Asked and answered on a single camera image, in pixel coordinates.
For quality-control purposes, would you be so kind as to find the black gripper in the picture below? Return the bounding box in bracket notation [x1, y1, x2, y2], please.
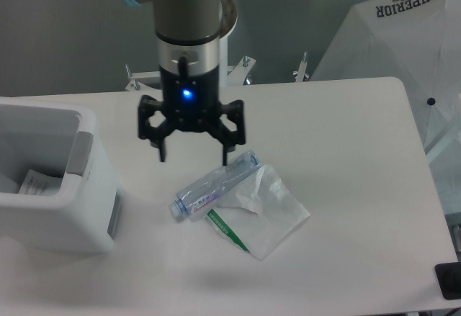
[137, 52, 247, 167]

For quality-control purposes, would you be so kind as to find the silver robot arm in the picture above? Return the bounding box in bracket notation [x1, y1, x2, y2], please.
[123, 0, 246, 163]

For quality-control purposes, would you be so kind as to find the clear plastic water bottle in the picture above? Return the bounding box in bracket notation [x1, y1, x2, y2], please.
[169, 150, 261, 221]

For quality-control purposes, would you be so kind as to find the white plastic trash can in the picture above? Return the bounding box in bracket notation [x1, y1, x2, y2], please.
[1, 97, 120, 253]

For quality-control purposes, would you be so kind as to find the white paper in trash can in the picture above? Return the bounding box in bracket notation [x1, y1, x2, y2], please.
[18, 169, 63, 196]

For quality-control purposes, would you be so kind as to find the black device at table edge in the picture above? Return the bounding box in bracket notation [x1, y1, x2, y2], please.
[434, 262, 460, 300]

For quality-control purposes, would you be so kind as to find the white metal frame with bolts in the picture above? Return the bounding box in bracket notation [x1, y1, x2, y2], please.
[125, 51, 310, 91]

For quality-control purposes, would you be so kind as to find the white umbrella with Superior print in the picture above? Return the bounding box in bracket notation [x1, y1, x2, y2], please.
[311, 0, 460, 162]

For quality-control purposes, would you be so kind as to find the white plastic bag green stripe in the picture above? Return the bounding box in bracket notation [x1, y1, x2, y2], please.
[205, 164, 310, 261]

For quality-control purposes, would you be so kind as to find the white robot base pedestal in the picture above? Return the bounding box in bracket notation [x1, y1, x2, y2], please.
[219, 36, 228, 87]

